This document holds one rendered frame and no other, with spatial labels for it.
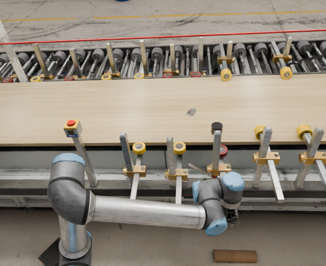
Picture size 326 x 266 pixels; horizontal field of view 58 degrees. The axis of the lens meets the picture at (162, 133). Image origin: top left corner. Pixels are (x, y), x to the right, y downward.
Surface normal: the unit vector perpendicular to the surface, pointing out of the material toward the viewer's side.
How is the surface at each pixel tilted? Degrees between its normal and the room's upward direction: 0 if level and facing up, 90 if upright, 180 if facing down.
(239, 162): 90
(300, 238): 0
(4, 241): 0
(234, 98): 0
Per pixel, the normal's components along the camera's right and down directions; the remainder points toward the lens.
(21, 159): -0.06, 0.69
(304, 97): -0.07, -0.73
